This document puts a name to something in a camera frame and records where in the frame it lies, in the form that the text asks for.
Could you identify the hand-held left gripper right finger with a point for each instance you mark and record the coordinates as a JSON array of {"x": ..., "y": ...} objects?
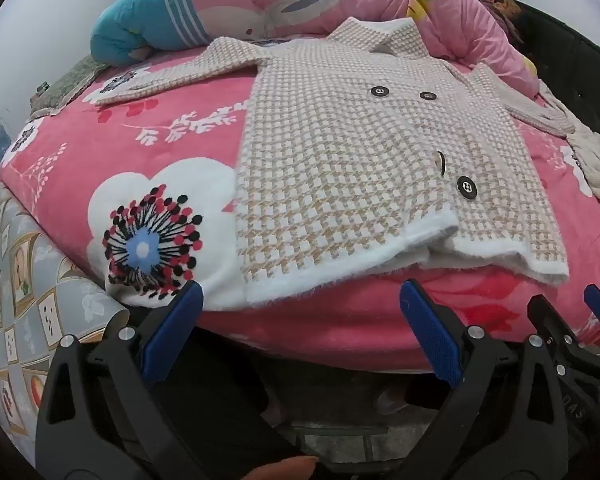
[{"x": 430, "y": 335}]

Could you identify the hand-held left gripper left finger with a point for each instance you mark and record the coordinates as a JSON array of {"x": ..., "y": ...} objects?
[{"x": 175, "y": 330}]

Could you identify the beige white houndstooth coat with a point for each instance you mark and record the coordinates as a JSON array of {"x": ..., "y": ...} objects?
[{"x": 330, "y": 160}]

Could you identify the person's left hand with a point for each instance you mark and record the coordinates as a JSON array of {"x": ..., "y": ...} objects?
[{"x": 280, "y": 467}]

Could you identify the cream fleece blanket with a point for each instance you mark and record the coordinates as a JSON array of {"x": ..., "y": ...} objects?
[{"x": 595, "y": 160}]

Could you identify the pink floral bed blanket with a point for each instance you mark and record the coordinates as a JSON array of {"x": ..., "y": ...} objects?
[{"x": 80, "y": 160}]

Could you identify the black upholstered headboard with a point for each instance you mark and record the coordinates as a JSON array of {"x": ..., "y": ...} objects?
[{"x": 570, "y": 60}]

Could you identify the grey green cloth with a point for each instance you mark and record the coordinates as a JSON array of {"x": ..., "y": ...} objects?
[{"x": 70, "y": 85}]

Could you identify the pink printed quilt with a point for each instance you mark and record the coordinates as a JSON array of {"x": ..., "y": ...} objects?
[{"x": 290, "y": 0}]

